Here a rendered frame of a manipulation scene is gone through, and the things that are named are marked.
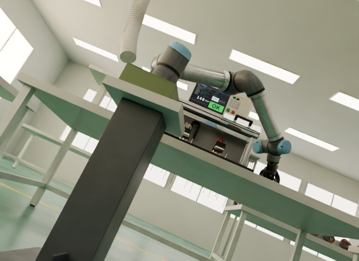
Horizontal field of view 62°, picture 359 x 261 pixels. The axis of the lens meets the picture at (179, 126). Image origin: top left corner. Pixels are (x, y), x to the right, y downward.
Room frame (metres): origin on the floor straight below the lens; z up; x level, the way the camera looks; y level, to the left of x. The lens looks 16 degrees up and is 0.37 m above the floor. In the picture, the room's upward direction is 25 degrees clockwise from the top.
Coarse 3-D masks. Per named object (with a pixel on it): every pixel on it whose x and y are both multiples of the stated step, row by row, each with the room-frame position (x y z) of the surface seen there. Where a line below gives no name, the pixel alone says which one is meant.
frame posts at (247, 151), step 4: (252, 140) 1.89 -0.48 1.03; (248, 144) 1.89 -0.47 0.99; (252, 144) 1.88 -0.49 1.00; (244, 148) 2.01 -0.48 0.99; (248, 148) 1.88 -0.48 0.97; (244, 152) 1.98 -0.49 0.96; (248, 152) 1.89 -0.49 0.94; (244, 156) 1.89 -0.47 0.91; (248, 156) 1.88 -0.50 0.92; (240, 160) 1.98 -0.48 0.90; (244, 160) 1.88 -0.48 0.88; (244, 164) 1.89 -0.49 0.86
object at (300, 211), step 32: (64, 96) 1.63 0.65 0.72; (96, 128) 2.08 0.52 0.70; (160, 160) 2.20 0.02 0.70; (192, 160) 1.69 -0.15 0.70; (224, 160) 1.55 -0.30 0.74; (224, 192) 2.30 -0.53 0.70; (256, 192) 1.75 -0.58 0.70; (288, 192) 1.52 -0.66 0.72; (288, 224) 2.45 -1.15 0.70; (320, 224) 1.85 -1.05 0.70; (352, 224) 1.49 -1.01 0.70
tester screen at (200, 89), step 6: (198, 84) 1.97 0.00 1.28; (198, 90) 1.97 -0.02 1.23; (204, 90) 1.96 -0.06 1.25; (210, 90) 1.96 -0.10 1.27; (216, 90) 1.96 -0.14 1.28; (192, 96) 1.97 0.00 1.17; (204, 96) 1.96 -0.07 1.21; (210, 96) 1.96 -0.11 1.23; (216, 96) 1.95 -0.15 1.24; (222, 96) 1.95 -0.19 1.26; (228, 96) 1.95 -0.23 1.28; (204, 102) 1.96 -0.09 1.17; (216, 102) 1.95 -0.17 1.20; (210, 108) 1.95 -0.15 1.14
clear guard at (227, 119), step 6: (228, 114) 1.71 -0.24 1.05; (222, 120) 1.86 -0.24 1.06; (228, 120) 1.81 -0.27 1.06; (234, 120) 1.67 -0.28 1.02; (240, 120) 1.69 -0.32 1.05; (228, 126) 1.91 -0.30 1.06; (234, 126) 1.87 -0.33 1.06; (240, 126) 1.82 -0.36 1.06; (246, 126) 1.66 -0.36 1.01; (252, 126) 1.68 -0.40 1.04; (258, 126) 1.70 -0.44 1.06; (240, 132) 1.92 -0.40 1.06; (246, 132) 1.87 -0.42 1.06; (252, 132) 1.83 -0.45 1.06; (258, 132) 1.65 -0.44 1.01
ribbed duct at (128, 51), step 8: (136, 0) 2.79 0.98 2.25; (144, 0) 2.79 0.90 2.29; (136, 8) 2.77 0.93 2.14; (144, 8) 2.81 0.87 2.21; (128, 16) 2.80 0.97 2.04; (136, 16) 2.76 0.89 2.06; (128, 24) 2.76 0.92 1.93; (136, 24) 2.76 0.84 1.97; (128, 32) 2.72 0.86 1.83; (136, 32) 2.75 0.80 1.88; (128, 40) 2.68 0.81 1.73; (136, 40) 2.74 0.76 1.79; (128, 48) 2.64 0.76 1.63; (136, 48) 2.73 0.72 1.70; (120, 56) 2.69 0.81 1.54; (128, 56) 2.69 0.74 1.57
